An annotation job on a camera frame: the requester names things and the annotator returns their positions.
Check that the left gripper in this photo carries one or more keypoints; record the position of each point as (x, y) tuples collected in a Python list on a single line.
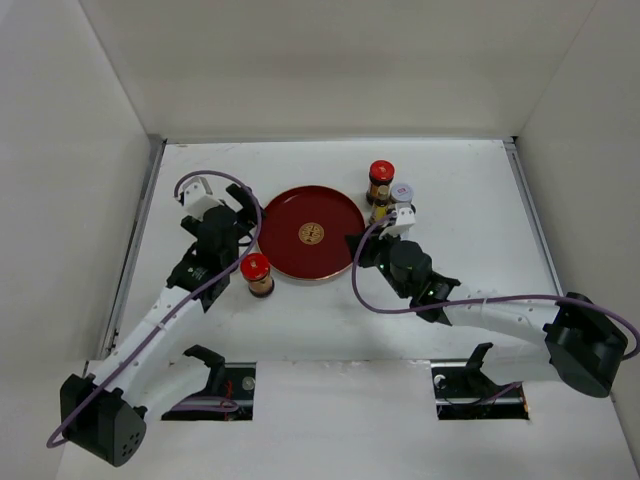
[(249, 204)]

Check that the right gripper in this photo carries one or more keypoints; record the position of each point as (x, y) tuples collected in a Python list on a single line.
[(371, 244)]

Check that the yellow label brown bottle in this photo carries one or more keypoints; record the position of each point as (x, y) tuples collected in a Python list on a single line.
[(380, 204)]

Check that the white lid sauce jar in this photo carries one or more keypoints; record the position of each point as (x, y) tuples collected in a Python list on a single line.
[(401, 193)]

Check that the red lid jar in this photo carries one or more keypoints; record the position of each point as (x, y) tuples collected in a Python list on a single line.
[(256, 270), (381, 173)]

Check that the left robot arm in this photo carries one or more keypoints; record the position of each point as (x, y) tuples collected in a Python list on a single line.
[(156, 369)]

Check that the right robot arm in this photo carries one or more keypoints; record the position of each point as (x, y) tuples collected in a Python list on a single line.
[(561, 338)]

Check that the red round tray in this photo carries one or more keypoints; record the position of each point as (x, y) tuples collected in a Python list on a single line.
[(304, 235)]

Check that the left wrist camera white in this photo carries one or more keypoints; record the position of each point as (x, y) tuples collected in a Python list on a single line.
[(197, 197)]

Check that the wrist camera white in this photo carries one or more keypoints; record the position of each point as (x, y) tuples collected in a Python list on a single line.
[(197, 197), (402, 219)]

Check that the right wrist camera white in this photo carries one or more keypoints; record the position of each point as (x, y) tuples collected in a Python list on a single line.
[(402, 219)]

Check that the left metal rail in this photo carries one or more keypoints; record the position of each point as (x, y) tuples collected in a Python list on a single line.
[(111, 326)]

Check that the metal rail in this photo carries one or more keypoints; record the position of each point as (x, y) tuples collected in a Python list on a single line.
[(512, 154), (111, 326)]

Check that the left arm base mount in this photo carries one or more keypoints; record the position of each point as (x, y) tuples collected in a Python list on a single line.
[(226, 396)]

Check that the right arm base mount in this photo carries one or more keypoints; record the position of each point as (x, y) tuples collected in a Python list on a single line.
[(463, 393)]

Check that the right metal rail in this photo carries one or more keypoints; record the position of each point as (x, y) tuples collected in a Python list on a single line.
[(512, 154)]

